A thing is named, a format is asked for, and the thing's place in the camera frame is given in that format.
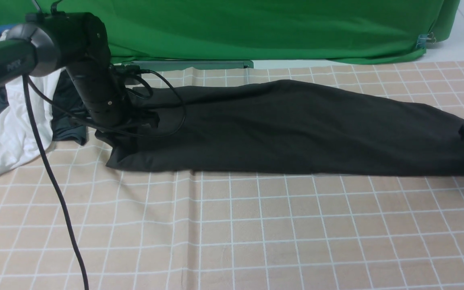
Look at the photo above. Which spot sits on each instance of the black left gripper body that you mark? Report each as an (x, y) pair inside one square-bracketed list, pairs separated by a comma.
[(108, 100)]

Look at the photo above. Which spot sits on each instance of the dark gray long-sleeve top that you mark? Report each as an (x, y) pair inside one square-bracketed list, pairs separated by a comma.
[(292, 127)]

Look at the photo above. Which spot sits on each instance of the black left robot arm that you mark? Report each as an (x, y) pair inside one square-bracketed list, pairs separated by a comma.
[(79, 43)]

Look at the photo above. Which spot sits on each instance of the dark teal crumpled garment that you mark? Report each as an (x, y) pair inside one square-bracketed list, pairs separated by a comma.
[(67, 97)]

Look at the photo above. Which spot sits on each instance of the green metal stand base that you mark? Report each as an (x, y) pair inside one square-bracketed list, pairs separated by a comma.
[(179, 65)]

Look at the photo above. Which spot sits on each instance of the white crumpled garment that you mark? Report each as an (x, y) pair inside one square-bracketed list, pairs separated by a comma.
[(17, 142)]

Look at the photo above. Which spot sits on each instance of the blue binder clip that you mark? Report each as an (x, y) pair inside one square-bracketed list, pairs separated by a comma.
[(424, 39)]

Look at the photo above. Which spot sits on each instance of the checkered beige tablecloth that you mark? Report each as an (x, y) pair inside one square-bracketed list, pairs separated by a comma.
[(231, 231)]

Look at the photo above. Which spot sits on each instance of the green backdrop cloth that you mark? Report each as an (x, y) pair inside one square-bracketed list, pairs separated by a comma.
[(362, 32)]

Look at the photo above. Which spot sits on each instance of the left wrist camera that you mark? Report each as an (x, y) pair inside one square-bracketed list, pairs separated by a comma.
[(128, 74)]

